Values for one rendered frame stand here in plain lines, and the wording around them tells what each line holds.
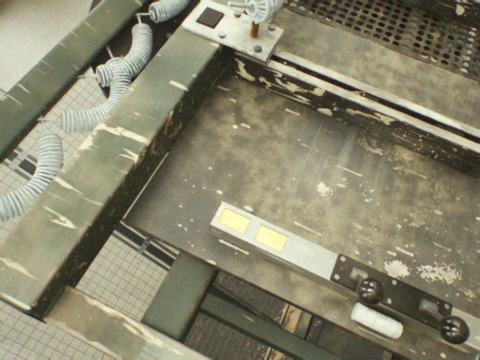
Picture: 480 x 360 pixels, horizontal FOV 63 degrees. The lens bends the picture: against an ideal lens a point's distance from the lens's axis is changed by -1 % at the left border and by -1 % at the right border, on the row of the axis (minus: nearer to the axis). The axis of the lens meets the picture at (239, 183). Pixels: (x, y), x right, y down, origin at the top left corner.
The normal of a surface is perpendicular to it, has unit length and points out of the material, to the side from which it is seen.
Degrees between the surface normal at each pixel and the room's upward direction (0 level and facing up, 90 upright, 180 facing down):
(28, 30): 90
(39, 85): 90
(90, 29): 90
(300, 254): 59
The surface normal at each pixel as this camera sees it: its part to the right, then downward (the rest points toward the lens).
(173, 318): 0.09, -0.47
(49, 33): 0.53, -0.18
